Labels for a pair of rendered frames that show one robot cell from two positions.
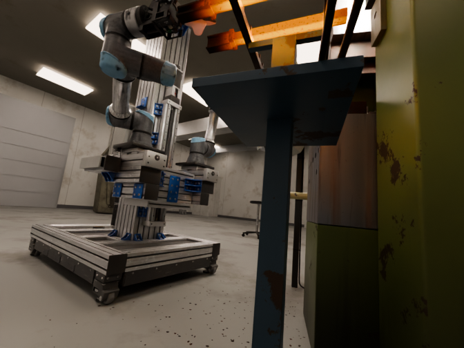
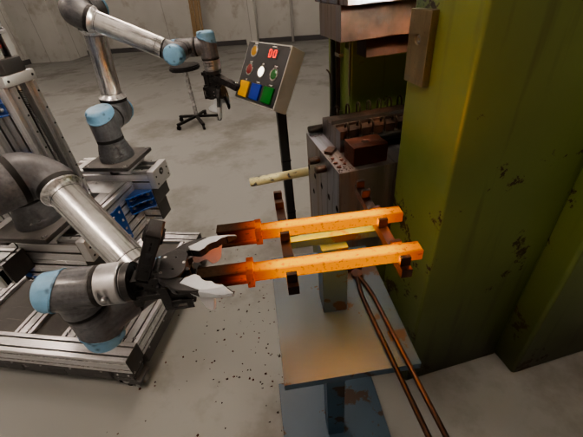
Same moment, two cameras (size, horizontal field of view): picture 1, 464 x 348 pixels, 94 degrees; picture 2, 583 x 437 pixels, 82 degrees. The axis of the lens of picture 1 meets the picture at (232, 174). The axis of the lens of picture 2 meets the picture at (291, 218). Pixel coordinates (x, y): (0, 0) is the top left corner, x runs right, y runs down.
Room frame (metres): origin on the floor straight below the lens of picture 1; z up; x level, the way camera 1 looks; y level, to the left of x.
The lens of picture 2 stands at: (0.04, 0.20, 1.45)
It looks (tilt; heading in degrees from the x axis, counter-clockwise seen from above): 36 degrees down; 336
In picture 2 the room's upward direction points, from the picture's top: 6 degrees counter-clockwise
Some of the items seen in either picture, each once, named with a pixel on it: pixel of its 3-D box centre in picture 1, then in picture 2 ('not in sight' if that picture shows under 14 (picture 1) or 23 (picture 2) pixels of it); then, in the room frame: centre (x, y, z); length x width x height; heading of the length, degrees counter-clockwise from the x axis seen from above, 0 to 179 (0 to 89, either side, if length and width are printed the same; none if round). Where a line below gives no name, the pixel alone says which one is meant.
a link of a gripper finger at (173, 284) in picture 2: not in sight; (183, 282); (0.50, 0.21, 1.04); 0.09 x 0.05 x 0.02; 32
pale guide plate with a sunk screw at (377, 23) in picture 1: (378, 19); (420, 48); (0.73, -0.51, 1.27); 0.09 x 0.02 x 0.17; 167
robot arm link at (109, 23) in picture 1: (120, 28); (73, 290); (0.61, 0.39, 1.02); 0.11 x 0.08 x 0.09; 68
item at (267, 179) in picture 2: (298, 195); (291, 174); (1.43, -0.45, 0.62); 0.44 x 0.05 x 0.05; 77
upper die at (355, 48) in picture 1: (369, 61); (390, 14); (1.02, -0.66, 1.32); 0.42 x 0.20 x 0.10; 77
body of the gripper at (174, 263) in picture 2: (161, 18); (162, 280); (0.55, 0.24, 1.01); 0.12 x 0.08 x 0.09; 68
